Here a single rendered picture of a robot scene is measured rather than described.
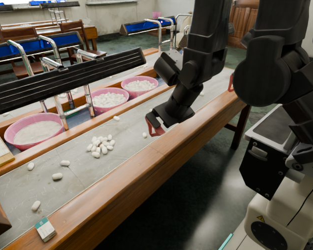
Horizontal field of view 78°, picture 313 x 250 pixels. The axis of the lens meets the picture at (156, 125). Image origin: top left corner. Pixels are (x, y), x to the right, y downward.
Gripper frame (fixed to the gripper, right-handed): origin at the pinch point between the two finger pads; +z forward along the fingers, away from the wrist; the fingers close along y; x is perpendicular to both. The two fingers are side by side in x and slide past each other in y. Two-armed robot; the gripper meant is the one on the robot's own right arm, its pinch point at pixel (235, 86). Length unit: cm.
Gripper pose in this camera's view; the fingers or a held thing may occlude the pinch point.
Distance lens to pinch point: 91.1
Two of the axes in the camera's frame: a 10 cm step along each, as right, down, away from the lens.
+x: 6.0, 7.5, -2.7
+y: -7.4, 4.0, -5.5
